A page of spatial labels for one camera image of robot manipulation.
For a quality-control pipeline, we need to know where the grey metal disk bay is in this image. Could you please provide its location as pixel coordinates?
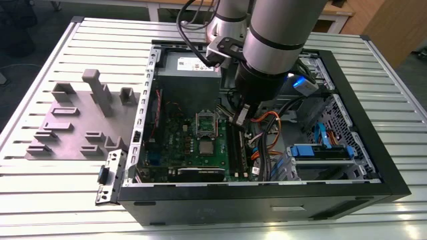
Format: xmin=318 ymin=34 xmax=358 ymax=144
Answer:
xmin=276 ymin=157 xmax=381 ymax=182

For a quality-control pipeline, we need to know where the black graphics card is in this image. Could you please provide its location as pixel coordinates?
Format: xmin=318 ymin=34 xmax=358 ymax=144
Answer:
xmin=166 ymin=166 xmax=227 ymax=183

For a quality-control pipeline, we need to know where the brown wooden cabinet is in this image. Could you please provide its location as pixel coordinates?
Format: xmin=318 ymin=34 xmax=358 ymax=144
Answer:
xmin=342 ymin=0 xmax=427 ymax=68

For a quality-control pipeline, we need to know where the grey parts rack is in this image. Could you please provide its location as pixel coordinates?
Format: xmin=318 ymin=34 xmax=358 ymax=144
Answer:
xmin=24 ymin=69 xmax=143 ymax=161

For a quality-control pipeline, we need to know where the wooden desk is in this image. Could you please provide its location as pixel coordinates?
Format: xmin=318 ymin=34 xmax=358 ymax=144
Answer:
xmin=311 ymin=0 xmax=355 ymax=35

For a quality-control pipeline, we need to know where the black camera cable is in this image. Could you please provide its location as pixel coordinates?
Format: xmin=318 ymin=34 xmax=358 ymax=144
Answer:
xmin=295 ymin=58 xmax=318 ymax=85

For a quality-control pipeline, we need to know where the small multicolour wire bundle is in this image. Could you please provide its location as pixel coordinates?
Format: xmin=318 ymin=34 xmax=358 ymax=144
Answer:
xmin=166 ymin=100 xmax=184 ymax=116

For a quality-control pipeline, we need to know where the black office chair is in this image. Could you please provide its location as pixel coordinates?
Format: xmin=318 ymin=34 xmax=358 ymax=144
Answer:
xmin=0 ymin=0 xmax=39 ymax=60

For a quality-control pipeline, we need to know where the orange wire bundle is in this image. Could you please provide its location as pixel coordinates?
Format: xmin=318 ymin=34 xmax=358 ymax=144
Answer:
xmin=247 ymin=109 xmax=286 ymax=161

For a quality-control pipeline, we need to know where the red twisted wire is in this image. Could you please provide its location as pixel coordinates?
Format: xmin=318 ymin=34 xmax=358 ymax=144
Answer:
xmin=148 ymin=89 xmax=164 ymax=143

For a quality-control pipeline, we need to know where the hard disk in blue carrier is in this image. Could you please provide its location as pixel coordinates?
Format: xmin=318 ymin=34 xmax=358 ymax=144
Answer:
xmin=287 ymin=144 xmax=357 ymax=161

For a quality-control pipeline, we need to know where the green motherboard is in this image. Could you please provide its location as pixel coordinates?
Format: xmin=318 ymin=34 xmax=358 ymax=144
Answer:
xmin=142 ymin=99 xmax=255 ymax=183

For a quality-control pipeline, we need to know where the silver CPU with green edge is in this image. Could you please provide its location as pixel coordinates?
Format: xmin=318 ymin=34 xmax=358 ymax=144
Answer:
xmin=199 ymin=141 xmax=216 ymax=155

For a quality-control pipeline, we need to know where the metal socket cover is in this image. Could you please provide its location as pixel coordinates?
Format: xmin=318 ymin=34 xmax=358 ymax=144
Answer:
xmin=195 ymin=111 xmax=220 ymax=140

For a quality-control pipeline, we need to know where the thick black cable bundle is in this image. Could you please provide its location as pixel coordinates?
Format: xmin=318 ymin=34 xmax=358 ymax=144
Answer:
xmin=256 ymin=92 xmax=335 ymax=182

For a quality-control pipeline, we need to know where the white desk frame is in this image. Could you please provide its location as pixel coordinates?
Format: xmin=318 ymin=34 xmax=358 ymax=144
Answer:
xmin=50 ymin=0 xmax=216 ymax=23

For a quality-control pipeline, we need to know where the grey metal slot bracket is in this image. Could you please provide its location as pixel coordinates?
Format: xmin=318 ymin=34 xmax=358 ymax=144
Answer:
xmin=95 ymin=148 xmax=127 ymax=206

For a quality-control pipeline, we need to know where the light blue data cable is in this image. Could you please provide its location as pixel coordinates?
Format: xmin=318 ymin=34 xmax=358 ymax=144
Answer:
xmin=270 ymin=157 xmax=286 ymax=181

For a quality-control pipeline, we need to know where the CPU socket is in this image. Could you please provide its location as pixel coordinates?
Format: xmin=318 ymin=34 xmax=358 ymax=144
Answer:
xmin=195 ymin=139 xmax=219 ymax=158

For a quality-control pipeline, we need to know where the grey power supply unit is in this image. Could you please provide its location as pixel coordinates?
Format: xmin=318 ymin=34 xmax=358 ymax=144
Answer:
xmin=155 ymin=51 xmax=223 ymax=112

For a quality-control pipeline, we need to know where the grey metal drive cage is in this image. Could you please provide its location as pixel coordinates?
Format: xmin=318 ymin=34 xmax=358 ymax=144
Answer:
xmin=256 ymin=51 xmax=335 ymax=111

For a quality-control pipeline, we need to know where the black RAM slot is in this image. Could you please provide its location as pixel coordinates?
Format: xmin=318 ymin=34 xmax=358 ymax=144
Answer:
xmin=234 ymin=124 xmax=251 ymax=176

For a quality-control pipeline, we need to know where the blue flat data cable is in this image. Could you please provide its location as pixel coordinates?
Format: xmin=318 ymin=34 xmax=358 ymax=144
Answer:
xmin=312 ymin=123 xmax=333 ymax=149

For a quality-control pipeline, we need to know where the black open PC case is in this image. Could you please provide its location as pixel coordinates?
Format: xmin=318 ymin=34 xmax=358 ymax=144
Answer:
xmin=116 ymin=39 xmax=413 ymax=227

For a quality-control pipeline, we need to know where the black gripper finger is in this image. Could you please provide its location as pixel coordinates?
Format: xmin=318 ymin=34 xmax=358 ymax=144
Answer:
xmin=232 ymin=102 xmax=252 ymax=127
xmin=248 ymin=101 xmax=260 ymax=121

